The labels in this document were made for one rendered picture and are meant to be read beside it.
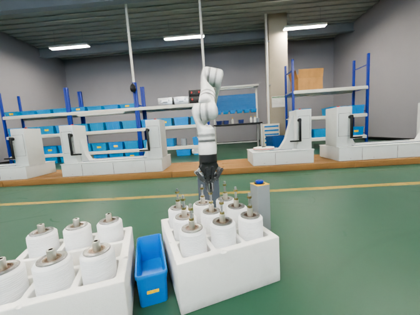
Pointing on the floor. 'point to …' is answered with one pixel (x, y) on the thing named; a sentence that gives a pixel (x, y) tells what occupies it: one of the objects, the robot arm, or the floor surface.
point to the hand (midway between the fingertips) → (209, 187)
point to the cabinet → (273, 129)
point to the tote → (274, 140)
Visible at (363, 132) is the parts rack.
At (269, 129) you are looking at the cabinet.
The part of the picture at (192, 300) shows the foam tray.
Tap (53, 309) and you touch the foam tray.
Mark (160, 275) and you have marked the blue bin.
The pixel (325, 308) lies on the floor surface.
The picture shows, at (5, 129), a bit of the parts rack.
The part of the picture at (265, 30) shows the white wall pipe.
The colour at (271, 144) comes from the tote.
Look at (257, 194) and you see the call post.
